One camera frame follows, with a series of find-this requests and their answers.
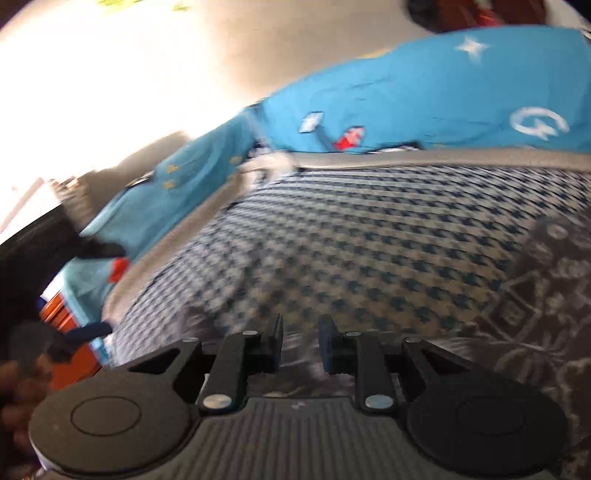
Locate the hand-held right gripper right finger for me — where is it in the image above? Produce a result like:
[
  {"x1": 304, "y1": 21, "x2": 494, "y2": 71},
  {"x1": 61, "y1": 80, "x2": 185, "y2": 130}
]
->
[{"x1": 318, "y1": 314, "x2": 467, "y2": 414}]

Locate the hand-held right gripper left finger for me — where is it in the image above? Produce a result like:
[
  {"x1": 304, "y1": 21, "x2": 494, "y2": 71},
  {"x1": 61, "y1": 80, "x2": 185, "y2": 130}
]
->
[{"x1": 127, "y1": 314, "x2": 284, "y2": 414}]

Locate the grey doodle-print fleece garment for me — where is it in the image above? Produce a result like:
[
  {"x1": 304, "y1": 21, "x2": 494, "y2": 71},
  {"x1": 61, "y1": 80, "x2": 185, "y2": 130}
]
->
[{"x1": 185, "y1": 216, "x2": 591, "y2": 480}]

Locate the person's left hand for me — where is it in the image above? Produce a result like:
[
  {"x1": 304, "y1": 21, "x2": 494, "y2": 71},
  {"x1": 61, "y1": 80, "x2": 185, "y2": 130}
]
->
[{"x1": 0, "y1": 362, "x2": 52, "y2": 468}]

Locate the houndstooth mattress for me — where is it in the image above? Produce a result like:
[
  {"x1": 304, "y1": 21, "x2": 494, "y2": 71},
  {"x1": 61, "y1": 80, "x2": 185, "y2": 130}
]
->
[{"x1": 102, "y1": 148, "x2": 591, "y2": 371}]

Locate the blue printed bed sheet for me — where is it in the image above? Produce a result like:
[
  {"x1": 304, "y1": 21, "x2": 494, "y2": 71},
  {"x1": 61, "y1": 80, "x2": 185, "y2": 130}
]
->
[{"x1": 65, "y1": 25, "x2": 591, "y2": 361}]

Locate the brown wooden chair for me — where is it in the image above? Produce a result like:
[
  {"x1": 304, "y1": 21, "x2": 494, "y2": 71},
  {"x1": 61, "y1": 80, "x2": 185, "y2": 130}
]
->
[{"x1": 436, "y1": 0, "x2": 490, "y2": 21}]

